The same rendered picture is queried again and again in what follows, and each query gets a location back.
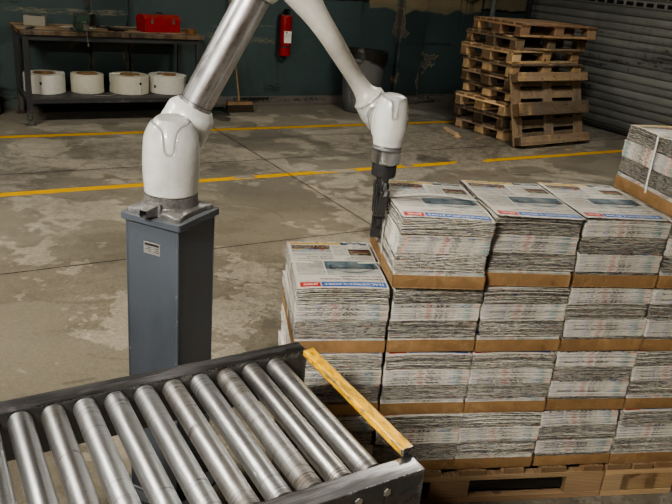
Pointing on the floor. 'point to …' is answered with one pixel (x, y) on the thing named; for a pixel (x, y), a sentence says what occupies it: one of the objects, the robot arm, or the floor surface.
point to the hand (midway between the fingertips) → (375, 226)
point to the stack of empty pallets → (495, 62)
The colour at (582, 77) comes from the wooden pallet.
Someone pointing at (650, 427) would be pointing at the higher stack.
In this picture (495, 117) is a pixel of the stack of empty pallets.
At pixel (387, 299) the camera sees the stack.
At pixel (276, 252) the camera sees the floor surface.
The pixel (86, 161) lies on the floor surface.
